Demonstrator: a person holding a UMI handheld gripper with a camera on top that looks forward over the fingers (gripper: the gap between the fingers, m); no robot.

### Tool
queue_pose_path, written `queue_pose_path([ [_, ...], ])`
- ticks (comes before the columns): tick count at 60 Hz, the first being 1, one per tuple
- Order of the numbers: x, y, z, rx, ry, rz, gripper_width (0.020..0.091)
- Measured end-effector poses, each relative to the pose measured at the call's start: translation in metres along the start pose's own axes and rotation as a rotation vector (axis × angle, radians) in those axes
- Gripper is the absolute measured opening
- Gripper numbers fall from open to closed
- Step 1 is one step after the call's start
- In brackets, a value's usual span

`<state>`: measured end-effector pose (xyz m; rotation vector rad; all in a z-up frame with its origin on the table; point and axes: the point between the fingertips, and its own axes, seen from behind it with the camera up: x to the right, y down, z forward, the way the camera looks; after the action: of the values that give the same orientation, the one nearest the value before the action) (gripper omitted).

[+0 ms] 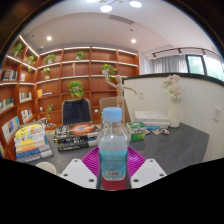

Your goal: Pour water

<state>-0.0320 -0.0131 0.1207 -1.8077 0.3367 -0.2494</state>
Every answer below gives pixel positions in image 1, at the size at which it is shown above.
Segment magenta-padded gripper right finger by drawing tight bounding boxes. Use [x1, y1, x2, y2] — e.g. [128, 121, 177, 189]
[127, 146, 168, 190]

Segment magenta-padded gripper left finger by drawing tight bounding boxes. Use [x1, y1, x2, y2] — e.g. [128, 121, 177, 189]
[59, 146, 101, 190]

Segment clear water bottle blue label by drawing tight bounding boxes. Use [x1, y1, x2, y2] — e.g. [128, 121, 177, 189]
[97, 106, 130, 183]

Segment stack of dark books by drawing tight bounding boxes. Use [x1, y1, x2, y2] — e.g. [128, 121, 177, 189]
[53, 121, 100, 153]

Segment green white box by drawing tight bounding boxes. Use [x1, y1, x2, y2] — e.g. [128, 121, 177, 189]
[126, 121, 147, 142]

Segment stack of colourful books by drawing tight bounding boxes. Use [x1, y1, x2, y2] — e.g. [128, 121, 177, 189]
[13, 121, 54, 164]

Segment chair with dark jacket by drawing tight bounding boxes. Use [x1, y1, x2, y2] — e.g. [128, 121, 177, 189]
[61, 98, 94, 126]

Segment white vase with pale flowers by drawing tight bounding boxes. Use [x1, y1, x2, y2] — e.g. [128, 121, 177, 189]
[161, 73, 185, 129]

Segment tan chair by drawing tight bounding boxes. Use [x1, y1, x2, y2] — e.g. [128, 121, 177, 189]
[98, 96, 132, 125]

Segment wooden artist mannequin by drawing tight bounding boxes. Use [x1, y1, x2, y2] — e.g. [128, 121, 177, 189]
[104, 70, 138, 124]

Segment wooden shelf unit with books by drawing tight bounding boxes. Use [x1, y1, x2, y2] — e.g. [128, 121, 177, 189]
[0, 34, 140, 161]

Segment grey window curtain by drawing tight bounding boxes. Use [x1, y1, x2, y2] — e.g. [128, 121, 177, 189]
[152, 54, 189, 75]

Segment window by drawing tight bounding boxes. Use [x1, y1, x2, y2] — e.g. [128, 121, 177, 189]
[185, 54, 224, 82]

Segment ceiling air vent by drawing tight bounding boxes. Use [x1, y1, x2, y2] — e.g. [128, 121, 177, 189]
[107, 14, 135, 25]

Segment branched ceiling lamp round lights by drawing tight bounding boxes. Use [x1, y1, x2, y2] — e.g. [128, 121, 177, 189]
[85, 0, 143, 14]

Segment black ceiling track rail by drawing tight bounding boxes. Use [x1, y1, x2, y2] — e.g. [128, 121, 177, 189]
[151, 47, 214, 60]

